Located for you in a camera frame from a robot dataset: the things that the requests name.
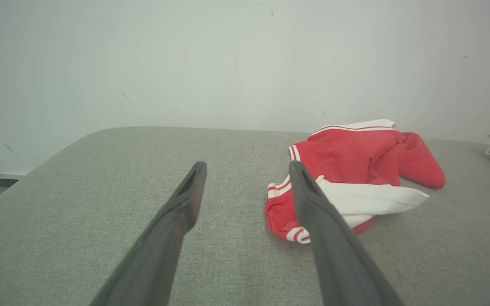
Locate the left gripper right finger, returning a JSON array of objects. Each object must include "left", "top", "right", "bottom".
[{"left": 288, "top": 160, "right": 405, "bottom": 306}]

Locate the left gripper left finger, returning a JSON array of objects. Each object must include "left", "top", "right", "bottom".
[{"left": 90, "top": 161, "right": 208, "bottom": 306}]

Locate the red and white jersey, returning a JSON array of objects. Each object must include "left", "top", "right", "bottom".
[{"left": 265, "top": 119, "right": 446, "bottom": 244}]

